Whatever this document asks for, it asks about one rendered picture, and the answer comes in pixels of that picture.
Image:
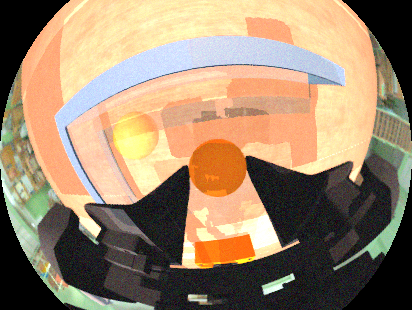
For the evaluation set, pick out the translucent yellow ball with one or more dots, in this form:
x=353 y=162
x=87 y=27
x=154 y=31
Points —
x=135 y=135

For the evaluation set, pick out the orange ball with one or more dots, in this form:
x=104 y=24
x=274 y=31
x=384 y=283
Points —
x=217 y=167

